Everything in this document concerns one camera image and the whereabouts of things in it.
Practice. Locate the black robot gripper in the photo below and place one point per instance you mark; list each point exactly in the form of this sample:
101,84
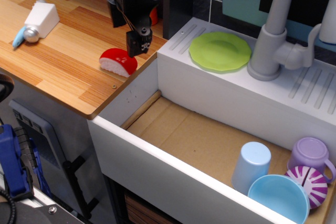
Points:
137,14

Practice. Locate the red and white toy sushi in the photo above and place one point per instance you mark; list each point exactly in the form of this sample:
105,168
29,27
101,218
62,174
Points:
118,61

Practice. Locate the green plastic plate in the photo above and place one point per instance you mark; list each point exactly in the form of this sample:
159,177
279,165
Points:
219,52

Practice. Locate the orange toy carrot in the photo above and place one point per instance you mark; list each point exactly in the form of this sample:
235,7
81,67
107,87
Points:
154,16

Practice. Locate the white toy sink unit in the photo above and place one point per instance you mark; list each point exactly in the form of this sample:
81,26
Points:
297,104

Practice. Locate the white toy salt shaker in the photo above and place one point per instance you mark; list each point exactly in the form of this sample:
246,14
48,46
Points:
40,22

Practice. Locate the light blue toy fish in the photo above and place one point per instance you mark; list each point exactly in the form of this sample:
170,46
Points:
19,38

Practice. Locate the brown cardboard sheet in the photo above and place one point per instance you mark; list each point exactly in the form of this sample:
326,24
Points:
189,162

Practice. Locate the grey toy faucet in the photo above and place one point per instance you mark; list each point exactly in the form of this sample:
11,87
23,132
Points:
272,50

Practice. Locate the light blue upturned cup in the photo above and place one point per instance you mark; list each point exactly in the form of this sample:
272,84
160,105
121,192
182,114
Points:
253,162

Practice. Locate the blue clamp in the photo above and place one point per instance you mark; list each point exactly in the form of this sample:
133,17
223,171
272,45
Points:
21,164

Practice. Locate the light blue plastic bowl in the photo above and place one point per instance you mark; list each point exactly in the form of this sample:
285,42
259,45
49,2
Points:
283,195

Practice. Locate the purple and white toy ball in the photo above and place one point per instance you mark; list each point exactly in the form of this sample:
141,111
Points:
312,181

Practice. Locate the dark vertical post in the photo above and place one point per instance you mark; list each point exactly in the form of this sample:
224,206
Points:
176,13

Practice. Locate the grey oven door with handle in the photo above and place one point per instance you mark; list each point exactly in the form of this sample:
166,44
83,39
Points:
61,174

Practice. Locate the lilac mug with handle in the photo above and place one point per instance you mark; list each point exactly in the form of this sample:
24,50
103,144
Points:
312,152

